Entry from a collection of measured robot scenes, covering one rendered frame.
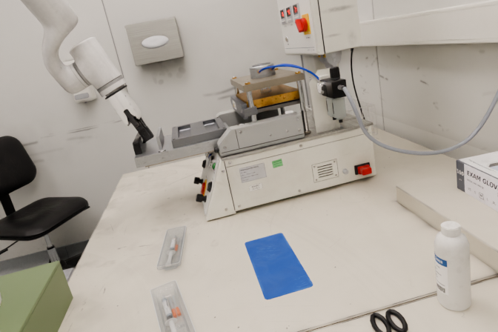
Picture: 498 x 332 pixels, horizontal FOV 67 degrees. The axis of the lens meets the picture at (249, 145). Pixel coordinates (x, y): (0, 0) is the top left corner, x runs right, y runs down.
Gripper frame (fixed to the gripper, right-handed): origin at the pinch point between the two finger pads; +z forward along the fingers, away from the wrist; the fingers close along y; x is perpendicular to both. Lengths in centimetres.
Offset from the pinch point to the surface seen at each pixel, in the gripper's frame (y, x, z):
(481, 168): 50, 64, 39
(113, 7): -139, 4, -58
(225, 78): -138, 40, 15
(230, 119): -11.2, 24.7, 12.9
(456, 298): 72, 38, 39
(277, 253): 42, 16, 34
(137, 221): 3.5, -17.7, 21.4
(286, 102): 10.0, 41.1, 13.0
